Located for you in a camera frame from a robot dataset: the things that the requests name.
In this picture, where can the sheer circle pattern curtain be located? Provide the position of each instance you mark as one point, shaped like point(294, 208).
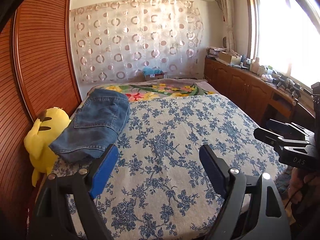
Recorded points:
point(114, 41)

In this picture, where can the cardboard box on cabinet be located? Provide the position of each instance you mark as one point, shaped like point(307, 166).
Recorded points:
point(229, 59)

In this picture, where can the box with teal cloth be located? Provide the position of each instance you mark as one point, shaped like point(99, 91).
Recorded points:
point(152, 74)

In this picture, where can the wooden slatted wardrobe doors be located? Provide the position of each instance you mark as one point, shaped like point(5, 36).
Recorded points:
point(37, 73)

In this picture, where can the white bottle on cabinet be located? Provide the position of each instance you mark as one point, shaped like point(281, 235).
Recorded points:
point(255, 65)

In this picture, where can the blue floral white bedspread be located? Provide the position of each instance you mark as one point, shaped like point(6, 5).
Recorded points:
point(158, 188)

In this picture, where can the blue denim jeans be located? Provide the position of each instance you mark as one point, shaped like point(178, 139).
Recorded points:
point(94, 126)

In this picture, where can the wooden low cabinet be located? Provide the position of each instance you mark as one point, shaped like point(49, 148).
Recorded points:
point(260, 100)

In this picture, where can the yellow plush toy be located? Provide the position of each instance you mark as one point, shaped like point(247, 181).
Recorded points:
point(49, 124)

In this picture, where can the bright window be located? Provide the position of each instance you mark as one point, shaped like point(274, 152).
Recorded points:
point(284, 35)

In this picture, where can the colourful floral blanket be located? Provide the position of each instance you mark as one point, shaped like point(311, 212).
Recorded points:
point(161, 88)

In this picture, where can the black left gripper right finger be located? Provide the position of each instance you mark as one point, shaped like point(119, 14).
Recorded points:
point(252, 207)

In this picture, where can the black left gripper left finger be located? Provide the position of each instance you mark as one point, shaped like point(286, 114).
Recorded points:
point(51, 216)

